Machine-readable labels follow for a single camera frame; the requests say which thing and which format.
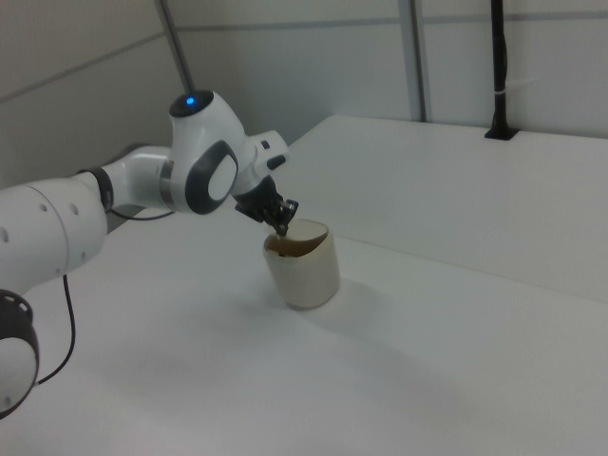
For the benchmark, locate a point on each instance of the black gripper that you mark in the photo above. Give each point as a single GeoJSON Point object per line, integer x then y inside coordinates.
{"type": "Point", "coordinates": [259, 199]}

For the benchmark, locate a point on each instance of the white swing lid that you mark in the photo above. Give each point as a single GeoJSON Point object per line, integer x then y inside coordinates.
{"type": "Point", "coordinates": [301, 235]}

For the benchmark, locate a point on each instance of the small white trash can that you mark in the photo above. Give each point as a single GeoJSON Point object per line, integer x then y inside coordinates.
{"type": "Point", "coordinates": [309, 280]}

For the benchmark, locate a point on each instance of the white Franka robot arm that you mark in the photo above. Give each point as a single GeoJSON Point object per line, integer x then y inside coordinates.
{"type": "Point", "coordinates": [47, 223]}

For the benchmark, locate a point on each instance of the black pole with base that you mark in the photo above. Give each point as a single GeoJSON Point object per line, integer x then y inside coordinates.
{"type": "Point", "coordinates": [499, 71]}

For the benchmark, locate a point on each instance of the grey partition post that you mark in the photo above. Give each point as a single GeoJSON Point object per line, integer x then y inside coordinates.
{"type": "Point", "coordinates": [417, 62]}
{"type": "Point", "coordinates": [176, 43]}

